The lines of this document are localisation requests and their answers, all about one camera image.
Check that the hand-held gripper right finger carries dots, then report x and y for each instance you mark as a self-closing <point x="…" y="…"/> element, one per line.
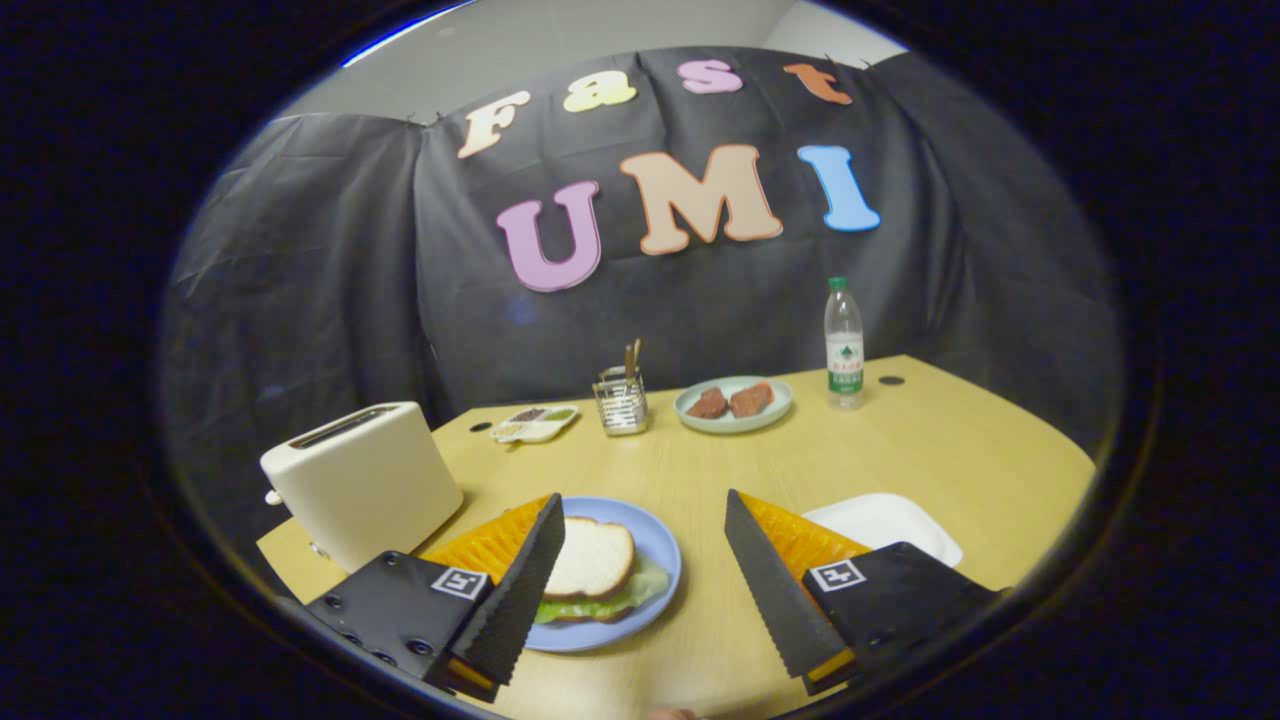
<point x="770" y="595"/>

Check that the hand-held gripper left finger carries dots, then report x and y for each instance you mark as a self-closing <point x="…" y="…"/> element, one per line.
<point x="515" y="605"/>

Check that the green lettuce leaf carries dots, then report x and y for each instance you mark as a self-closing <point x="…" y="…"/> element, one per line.
<point x="645" y="585"/>

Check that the blue round plate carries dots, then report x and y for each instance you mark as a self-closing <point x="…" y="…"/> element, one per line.
<point x="660" y="540"/>

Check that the white rectangular plate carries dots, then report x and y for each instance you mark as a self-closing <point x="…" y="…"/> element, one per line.
<point x="880" y="520"/>

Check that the pale green round plate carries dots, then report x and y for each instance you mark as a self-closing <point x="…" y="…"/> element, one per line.
<point x="735" y="426"/>

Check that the divided white condiment dish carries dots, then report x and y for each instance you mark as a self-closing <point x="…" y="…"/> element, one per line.
<point x="545" y="428"/>

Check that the white toaster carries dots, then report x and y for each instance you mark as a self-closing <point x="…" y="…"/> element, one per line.
<point x="370" y="490"/>

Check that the brown meat patty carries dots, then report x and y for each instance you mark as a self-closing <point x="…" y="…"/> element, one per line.
<point x="708" y="404"/>
<point x="751" y="399"/>

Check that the metal utensil holder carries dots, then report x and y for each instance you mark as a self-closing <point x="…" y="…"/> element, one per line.
<point x="622" y="410"/>

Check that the clear plastic water bottle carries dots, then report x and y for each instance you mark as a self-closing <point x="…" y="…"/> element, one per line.
<point x="844" y="360"/>

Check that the black backdrop cloth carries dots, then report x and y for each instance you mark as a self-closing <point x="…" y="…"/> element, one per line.
<point x="300" y="250"/>

